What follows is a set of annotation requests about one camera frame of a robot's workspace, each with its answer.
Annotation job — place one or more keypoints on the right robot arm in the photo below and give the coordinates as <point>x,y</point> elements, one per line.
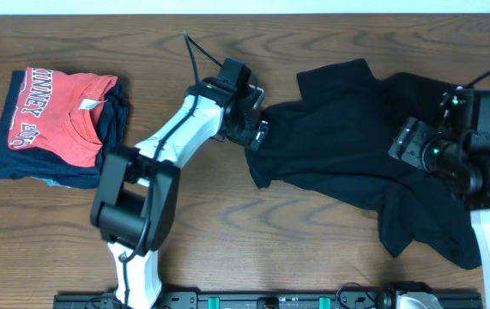
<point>457,149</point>

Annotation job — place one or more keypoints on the navy folded t-shirt stack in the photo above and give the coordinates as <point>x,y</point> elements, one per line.
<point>42,164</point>

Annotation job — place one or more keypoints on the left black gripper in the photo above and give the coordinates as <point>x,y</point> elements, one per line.
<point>254,130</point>

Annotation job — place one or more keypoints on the black t-shirt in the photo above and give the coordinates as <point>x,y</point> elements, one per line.
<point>336,139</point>

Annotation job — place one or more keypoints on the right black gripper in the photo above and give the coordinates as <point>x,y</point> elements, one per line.
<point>405,142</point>

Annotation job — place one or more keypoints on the black mounting rail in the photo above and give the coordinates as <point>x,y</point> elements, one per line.
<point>191,300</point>

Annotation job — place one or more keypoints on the red folded t-shirt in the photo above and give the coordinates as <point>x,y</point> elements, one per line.
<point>59,112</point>

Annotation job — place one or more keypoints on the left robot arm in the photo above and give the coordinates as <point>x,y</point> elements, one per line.
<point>135,202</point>

